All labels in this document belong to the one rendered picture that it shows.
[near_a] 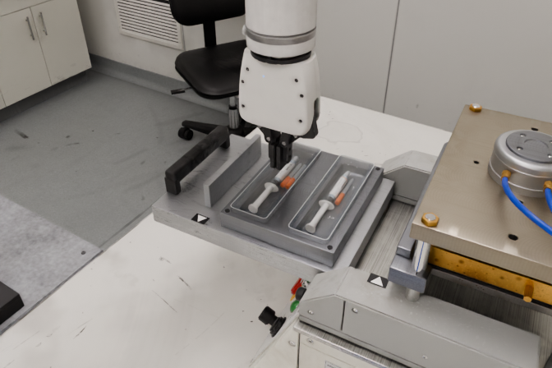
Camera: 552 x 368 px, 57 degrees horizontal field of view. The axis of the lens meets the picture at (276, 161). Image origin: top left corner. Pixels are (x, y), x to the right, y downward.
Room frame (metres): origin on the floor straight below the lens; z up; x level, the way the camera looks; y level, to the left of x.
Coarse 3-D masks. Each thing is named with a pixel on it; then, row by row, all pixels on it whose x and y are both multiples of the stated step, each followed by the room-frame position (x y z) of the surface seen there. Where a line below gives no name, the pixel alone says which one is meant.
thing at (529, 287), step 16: (432, 256) 0.38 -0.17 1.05; (448, 256) 0.38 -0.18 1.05; (464, 256) 0.37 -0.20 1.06; (432, 272) 0.38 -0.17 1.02; (448, 272) 0.38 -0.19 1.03; (464, 272) 0.37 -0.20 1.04; (480, 272) 0.36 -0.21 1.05; (496, 272) 0.36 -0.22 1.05; (512, 272) 0.35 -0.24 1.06; (480, 288) 0.36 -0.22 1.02; (496, 288) 0.35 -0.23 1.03; (512, 288) 0.35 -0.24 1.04; (528, 288) 0.34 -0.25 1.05; (544, 288) 0.33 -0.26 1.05; (528, 304) 0.34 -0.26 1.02; (544, 304) 0.33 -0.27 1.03
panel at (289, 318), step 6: (294, 300) 0.52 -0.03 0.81; (288, 306) 0.52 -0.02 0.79; (282, 312) 0.54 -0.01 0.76; (288, 312) 0.48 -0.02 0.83; (294, 312) 0.43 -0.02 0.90; (288, 318) 0.44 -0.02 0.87; (294, 318) 0.41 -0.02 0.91; (282, 324) 0.44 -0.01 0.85; (288, 324) 0.41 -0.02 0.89; (276, 330) 0.44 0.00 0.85; (282, 330) 0.42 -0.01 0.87; (270, 336) 0.46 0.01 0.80; (276, 336) 0.42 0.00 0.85; (264, 342) 0.47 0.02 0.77; (270, 342) 0.43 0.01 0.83; (264, 348) 0.43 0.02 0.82; (258, 354) 0.44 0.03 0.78; (252, 360) 0.45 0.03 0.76
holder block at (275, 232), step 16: (320, 160) 0.63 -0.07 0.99; (256, 176) 0.59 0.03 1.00; (304, 176) 0.59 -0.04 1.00; (320, 176) 0.59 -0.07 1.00; (240, 192) 0.56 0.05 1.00; (304, 192) 0.56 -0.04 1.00; (368, 192) 0.56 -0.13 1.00; (224, 208) 0.52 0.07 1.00; (288, 208) 0.52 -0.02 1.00; (352, 208) 0.52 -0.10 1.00; (224, 224) 0.51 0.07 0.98; (240, 224) 0.50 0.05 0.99; (256, 224) 0.49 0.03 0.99; (272, 224) 0.49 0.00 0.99; (352, 224) 0.50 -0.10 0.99; (272, 240) 0.48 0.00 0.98; (288, 240) 0.47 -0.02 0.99; (304, 240) 0.46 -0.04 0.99; (336, 240) 0.46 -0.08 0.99; (304, 256) 0.46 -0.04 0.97; (320, 256) 0.45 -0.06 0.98; (336, 256) 0.45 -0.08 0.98
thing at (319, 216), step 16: (352, 160) 0.62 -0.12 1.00; (336, 176) 0.58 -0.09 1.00; (352, 176) 0.58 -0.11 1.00; (320, 192) 0.55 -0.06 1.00; (336, 192) 0.55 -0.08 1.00; (352, 192) 0.55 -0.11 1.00; (304, 208) 0.51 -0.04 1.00; (320, 208) 0.51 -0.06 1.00; (336, 208) 0.51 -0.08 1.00; (304, 224) 0.48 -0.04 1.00; (320, 224) 0.48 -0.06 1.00; (336, 224) 0.48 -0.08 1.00
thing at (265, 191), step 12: (300, 144) 0.67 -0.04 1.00; (300, 156) 0.63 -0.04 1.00; (312, 156) 0.63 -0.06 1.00; (264, 168) 0.60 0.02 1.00; (276, 168) 0.60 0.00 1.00; (288, 168) 0.60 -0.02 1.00; (300, 168) 0.60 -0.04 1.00; (264, 180) 0.57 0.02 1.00; (276, 180) 0.57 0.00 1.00; (288, 180) 0.57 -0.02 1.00; (252, 192) 0.55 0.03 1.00; (264, 192) 0.55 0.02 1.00; (276, 192) 0.55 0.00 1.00; (240, 204) 0.52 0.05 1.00; (252, 204) 0.52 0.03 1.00; (264, 204) 0.52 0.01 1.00; (276, 204) 0.52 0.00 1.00; (264, 216) 0.50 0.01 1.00
